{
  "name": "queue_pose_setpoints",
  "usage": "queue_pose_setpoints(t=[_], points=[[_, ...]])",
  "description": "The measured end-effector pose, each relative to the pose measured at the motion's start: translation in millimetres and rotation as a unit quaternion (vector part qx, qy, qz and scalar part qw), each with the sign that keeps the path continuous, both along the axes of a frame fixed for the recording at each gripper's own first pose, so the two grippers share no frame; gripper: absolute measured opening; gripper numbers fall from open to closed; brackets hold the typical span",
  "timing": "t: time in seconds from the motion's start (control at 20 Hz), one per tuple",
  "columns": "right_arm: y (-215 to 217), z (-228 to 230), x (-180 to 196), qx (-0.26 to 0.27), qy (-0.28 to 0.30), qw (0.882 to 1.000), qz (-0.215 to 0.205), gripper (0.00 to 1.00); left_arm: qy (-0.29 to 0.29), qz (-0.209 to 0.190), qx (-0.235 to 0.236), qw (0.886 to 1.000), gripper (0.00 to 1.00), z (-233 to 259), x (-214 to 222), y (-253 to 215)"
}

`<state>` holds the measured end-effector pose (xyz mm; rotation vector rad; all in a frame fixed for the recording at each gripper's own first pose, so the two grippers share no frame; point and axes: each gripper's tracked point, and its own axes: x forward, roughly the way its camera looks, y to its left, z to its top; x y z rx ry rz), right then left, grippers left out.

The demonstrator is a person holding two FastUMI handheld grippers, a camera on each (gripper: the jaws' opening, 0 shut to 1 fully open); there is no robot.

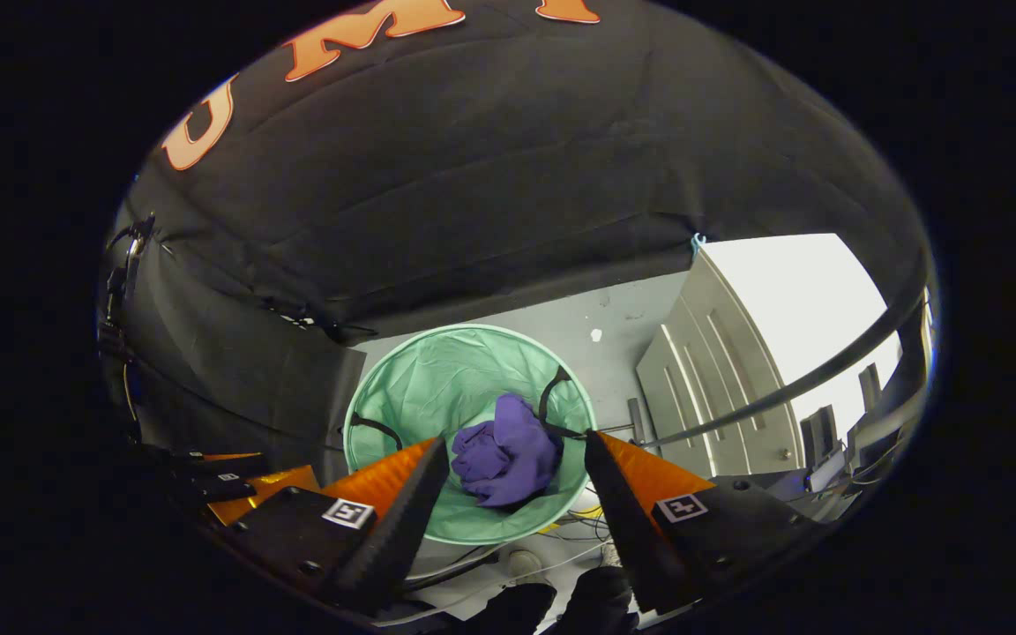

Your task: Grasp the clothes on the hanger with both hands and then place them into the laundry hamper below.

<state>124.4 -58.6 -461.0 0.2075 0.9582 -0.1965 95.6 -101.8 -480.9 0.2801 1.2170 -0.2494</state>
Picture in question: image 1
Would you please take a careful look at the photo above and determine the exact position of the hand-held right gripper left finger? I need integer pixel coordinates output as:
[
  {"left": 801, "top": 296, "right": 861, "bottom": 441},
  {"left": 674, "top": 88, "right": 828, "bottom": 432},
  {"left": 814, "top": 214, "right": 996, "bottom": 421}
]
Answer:
[{"left": 226, "top": 437, "right": 452, "bottom": 618}]

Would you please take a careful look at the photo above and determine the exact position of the tangle of floor cables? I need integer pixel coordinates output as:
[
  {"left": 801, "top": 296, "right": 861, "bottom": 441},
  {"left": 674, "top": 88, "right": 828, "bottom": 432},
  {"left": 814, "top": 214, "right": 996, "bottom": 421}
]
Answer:
[{"left": 543, "top": 503, "right": 624, "bottom": 565}]

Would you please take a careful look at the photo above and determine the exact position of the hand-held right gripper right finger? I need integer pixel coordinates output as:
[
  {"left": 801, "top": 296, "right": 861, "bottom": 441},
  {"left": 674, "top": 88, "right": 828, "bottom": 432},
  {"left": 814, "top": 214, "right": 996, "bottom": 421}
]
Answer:
[{"left": 583, "top": 430, "right": 828, "bottom": 616}]

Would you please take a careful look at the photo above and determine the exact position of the white panelled door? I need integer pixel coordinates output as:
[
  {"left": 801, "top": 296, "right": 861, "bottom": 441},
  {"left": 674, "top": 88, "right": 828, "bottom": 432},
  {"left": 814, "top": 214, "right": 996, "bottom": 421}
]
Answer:
[{"left": 636, "top": 247, "right": 804, "bottom": 477}]

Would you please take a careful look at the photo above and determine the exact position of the black shoe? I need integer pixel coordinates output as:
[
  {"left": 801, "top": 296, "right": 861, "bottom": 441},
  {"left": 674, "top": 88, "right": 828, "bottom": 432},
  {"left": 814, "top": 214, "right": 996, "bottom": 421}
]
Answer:
[
  {"left": 473, "top": 582, "right": 558, "bottom": 635},
  {"left": 561, "top": 567, "right": 641, "bottom": 634}
]

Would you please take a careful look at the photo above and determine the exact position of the purple ribbed cardigan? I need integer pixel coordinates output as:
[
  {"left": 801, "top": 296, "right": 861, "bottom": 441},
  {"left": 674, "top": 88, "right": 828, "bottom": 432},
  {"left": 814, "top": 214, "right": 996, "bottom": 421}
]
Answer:
[{"left": 449, "top": 392, "right": 562, "bottom": 510}]

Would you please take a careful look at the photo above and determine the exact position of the green laundry hamper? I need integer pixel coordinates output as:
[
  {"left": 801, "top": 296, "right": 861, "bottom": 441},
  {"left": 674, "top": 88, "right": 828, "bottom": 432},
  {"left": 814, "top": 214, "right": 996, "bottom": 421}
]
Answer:
[{"left": 342, "top": 324, "right": 599, "bottom": 546}]

